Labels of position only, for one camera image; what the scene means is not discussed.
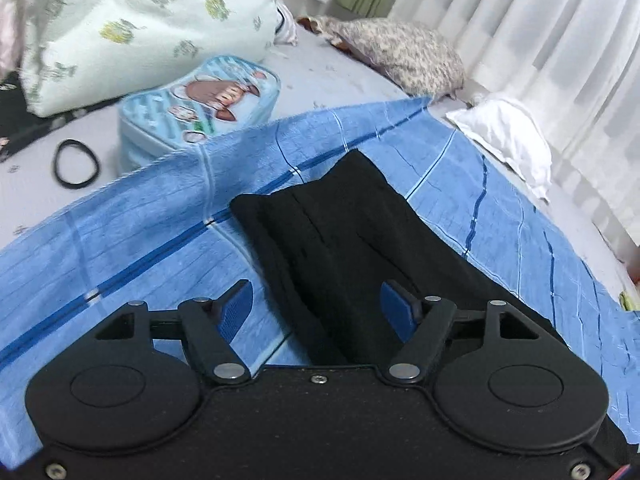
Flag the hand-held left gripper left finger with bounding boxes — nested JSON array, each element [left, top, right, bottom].
[[94, 279, 253, 387]]

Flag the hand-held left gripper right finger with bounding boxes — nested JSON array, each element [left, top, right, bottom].
[[380, 280, 556, 386]]

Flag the black pants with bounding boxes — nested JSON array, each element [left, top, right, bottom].
[[230, 149, 632, 476]]

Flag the blue checked blanket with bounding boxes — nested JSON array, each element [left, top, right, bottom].
[[0, 95, 640, 471]]

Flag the light blue cartoon bag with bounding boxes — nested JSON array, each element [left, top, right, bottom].
[[117, 55, 282, 178]]

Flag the white pillow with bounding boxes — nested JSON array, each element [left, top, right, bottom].
[[445, 97, 553, 203]]

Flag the floral pillow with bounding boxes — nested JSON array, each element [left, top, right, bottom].
[[297, 16, 467, 98]]

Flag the dark floral cloth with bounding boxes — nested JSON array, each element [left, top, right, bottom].
[[0, 74, 121, 163]]

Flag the striped cloth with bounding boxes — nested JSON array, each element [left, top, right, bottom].
[[274, 5, 301, 47]]

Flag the white patterned quilt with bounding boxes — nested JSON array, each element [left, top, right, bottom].
[[20, 0, 283, 118]]

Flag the black hair tie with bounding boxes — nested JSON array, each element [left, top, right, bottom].
[[52, 139, 101, 191]]

